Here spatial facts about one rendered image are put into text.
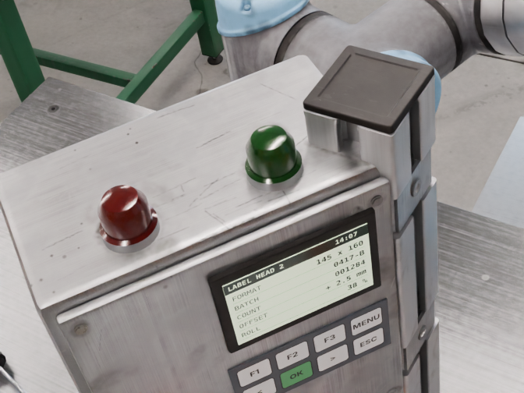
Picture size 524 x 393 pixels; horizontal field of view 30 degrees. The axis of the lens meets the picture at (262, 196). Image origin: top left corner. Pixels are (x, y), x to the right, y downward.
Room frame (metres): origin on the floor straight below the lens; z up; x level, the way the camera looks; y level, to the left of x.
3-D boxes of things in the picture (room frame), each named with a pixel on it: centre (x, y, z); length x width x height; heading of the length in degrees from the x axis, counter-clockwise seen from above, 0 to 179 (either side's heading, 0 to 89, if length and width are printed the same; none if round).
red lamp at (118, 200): (0.30, 0.06, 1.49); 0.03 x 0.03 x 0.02
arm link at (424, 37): (0.58, -0.10, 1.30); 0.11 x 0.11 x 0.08; 35
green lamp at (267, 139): (0.31, -0.01, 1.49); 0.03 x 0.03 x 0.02
